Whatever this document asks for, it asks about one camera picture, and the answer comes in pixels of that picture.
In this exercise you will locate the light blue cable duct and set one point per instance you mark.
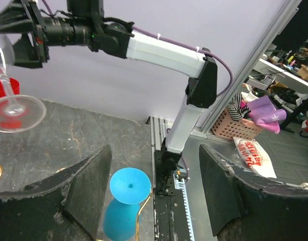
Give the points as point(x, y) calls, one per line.
point(181, 185)

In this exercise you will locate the white desk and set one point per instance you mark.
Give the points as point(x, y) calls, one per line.
point(291, 81)

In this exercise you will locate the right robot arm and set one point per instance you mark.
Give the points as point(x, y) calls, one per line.
point(84, 24)

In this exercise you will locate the clear wine glass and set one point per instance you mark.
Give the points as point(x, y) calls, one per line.
point(18, 113)

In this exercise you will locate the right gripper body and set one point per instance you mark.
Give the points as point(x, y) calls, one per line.
point(48, 31)

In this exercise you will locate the gold wire glass rack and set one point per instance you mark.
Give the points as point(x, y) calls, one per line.
point(103, 214)

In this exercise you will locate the pink laundry basket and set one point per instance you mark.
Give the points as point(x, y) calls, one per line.
point(226, 127)

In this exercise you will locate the blue front wine glass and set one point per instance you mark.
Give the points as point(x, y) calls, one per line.
point(131, 190)

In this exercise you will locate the striped cloth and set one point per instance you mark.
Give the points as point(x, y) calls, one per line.
point(236, 108)

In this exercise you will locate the purple cloth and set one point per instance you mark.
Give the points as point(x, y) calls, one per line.
point(265, 115)

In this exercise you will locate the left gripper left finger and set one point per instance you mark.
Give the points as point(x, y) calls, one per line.
point(65, 206)

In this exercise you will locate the white printed plastic bag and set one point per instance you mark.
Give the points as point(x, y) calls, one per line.
point(255, 157)

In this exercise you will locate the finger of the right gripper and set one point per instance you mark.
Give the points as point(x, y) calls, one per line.
point(27, 53)
point(15, 18)

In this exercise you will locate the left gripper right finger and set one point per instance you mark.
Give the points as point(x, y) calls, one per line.
point(243, 205)

